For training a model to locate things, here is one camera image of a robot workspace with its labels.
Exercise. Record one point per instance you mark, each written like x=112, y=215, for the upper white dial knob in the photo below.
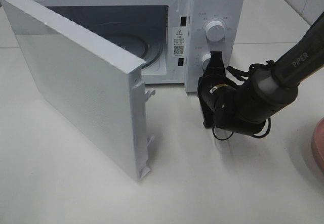
x=215, y=30

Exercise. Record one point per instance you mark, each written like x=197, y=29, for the glass microwave turntable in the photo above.
x=141, y=44

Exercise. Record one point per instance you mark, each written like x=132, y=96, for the white microwave oven body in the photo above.
x=180, y=25

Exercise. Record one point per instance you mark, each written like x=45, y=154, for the white dial knob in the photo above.
x=215, y=30
x=205, y=60

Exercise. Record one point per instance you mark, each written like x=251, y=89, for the lower white dial knob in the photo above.
x=205, y=60

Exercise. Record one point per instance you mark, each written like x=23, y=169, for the white microwave door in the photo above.
x=92, y=82

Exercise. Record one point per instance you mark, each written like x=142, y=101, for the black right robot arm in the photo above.
x=243, y=102

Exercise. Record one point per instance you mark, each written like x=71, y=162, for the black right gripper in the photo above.
x=212, y=85

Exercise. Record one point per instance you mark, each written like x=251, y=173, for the pink round plate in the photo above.
x=317, y=144

